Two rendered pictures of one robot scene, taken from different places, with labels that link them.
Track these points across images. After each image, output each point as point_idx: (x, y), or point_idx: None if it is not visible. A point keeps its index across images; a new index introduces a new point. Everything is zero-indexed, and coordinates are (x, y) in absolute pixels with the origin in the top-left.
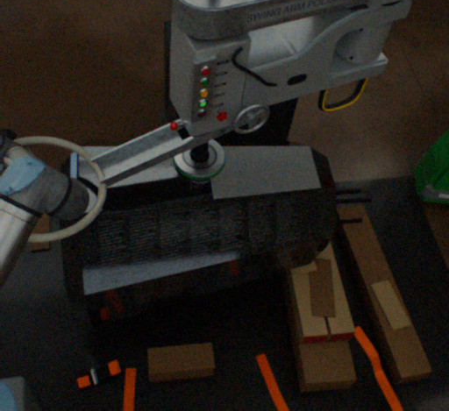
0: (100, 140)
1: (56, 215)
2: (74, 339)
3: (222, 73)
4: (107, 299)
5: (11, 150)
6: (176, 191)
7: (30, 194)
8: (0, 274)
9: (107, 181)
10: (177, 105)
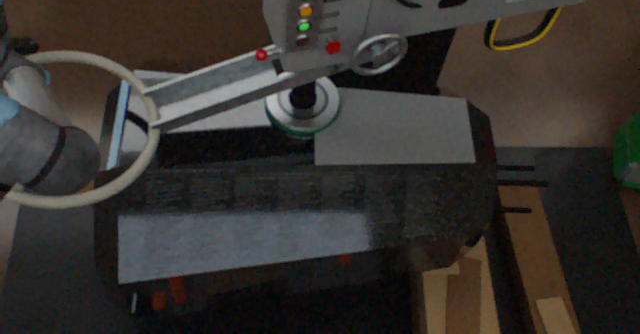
0: (171, 62)
1: (36, 188)
2: (114, 332)
3: None
4: (152, 290)
5: (14, 71)
6: (263, 148)
7: None
8: None
9: (161, 126)
10: (271, 24)
